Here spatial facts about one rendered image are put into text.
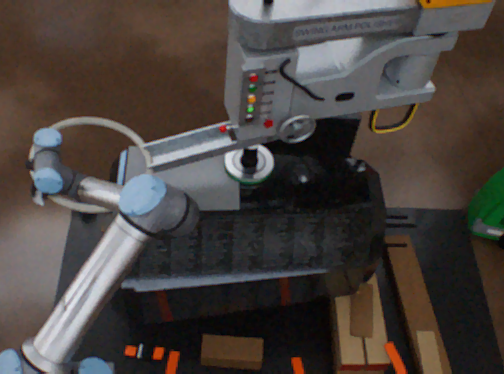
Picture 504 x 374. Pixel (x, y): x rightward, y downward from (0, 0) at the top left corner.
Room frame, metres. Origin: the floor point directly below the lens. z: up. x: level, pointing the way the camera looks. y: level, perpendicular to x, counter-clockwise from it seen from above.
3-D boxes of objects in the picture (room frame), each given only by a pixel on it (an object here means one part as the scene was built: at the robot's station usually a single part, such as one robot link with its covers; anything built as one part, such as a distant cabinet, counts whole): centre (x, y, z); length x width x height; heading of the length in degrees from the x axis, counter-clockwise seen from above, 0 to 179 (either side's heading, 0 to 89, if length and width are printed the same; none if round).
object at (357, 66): (1.78, -0.36, 1.35); 0.74 x 0.23 x 0.49; 112
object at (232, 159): (1.65, 0.00, 0.90); 0.21 x 0.21 x 0.01
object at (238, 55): (1.68, -0.07, 1.37); 0.36 x 0.22 x 0.45; 112
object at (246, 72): (1.51, 0.03, 1.42); 0.08 x 0.03 x 0.28; 112
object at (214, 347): (1.09, -0.02, 0.07); 0.30 x 0.12 x 0.12; 92
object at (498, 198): (2.11, -1.56, 0.43); 0.35 x 0.35 x 0.87; 81
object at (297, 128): (1.58, -0.15, 1.25); 0.15 x 0.10 x 0.15; 112
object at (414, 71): (1.89, -0.61, 1.39); 0.19 x 0.19 x 0.20
